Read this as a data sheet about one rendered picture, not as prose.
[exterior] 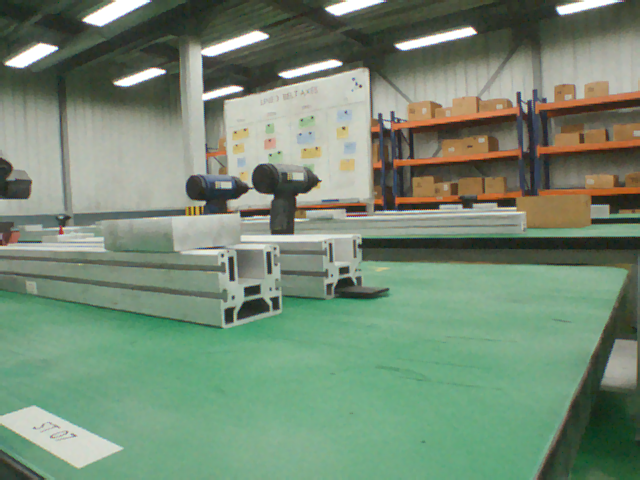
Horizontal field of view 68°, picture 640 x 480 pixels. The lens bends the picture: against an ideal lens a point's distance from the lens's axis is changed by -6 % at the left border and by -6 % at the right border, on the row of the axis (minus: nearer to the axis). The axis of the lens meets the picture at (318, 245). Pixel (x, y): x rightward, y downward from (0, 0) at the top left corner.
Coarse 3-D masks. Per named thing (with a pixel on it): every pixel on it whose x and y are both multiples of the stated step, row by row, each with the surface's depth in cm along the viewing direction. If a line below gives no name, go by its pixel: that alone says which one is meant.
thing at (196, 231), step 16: (112, 224) 65; (128, 224) 63; (144, 224) 61; (160, 224) 59; (176, 224) 58; (192, 224) 59; (208, 224) 62; (224, 224) 64; (112, 240) 65; (128, 240) 63; (144, 240) 61; (160, 240) 59; (176, 240) 58; (192, 240) 59; (208, 240) 62; (224, 240) 64; (240, 240) 66
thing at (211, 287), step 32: (0, 256) 95; (32, 256) 85; (64, 256) 75; (96, 256) 69; (128, 256) 64; (160, 256) 60; (192, 256) 56; (224, 256) 54; (256, 256) 60; (0, 288) 93; (32, 288) 84; (64, 288) 76; (96, 288) 70; (128, 288) 67; (160, 288) 62; (192, 288) 57; (224, 288) 54; (256, 288) 59; (192, 320) 57; (224, 320) 56
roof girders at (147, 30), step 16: (192, 0) 871; (208, 0) 853; (224, 0) 822; (240, 0) 815; (160, 16) 933; (176, 16) 906; (192, 16) 870; (208, 16) 848; (128, 32) 998; (144, 32) 966; (160, 32) 936; (176, 32) 909; (96, 48) 1073; (112, 48) 1036; (128, 48) 1012; (64, 64) 1160; (80, 64) 1117
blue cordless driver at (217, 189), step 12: (192, 180) 109; (204, 180) 110; (216, 180) 112; (228, 180) 115; (240, 180) 119; (192, 192) 110; (204, 192) 110; (216, 192) 112; (228, 192) 115; (240, 192) 119; (216, 204) 114
